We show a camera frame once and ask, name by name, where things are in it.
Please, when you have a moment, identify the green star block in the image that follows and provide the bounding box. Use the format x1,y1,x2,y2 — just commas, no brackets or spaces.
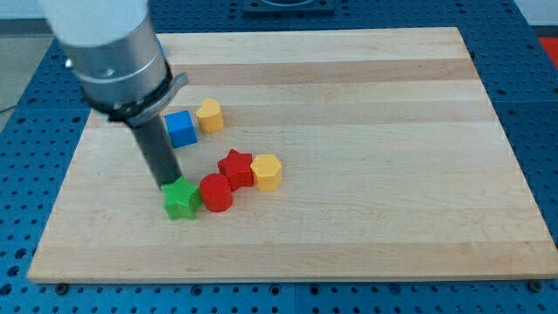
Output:
161,176,203,220

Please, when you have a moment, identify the light wooden board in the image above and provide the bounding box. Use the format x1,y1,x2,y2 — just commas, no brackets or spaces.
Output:
28,27,557,283

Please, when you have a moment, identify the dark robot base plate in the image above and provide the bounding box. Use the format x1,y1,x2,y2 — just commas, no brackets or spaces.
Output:
242,0,336,15

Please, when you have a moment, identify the red star block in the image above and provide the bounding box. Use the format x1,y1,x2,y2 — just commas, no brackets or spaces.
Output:
217,149,254,191

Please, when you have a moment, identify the yellow heart block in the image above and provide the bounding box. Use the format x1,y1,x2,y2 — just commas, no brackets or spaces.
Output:
195,99,224,133

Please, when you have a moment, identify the red cylinder block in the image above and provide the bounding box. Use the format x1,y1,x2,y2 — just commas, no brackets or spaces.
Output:
199,174,233,213

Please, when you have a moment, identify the yellow hexagon block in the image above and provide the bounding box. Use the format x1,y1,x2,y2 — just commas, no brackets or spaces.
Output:
250,154,282,192

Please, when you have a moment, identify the red object at edge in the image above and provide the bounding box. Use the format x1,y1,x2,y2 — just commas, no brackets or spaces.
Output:
538,37,558,67

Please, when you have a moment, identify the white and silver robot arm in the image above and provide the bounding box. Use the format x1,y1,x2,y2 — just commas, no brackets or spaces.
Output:
39,0,188,186

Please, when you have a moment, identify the blue cube block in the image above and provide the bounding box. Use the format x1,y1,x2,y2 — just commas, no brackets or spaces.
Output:
164,110,197,148

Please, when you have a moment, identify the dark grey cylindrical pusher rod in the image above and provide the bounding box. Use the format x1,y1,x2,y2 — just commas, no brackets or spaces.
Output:
130,116,181,188

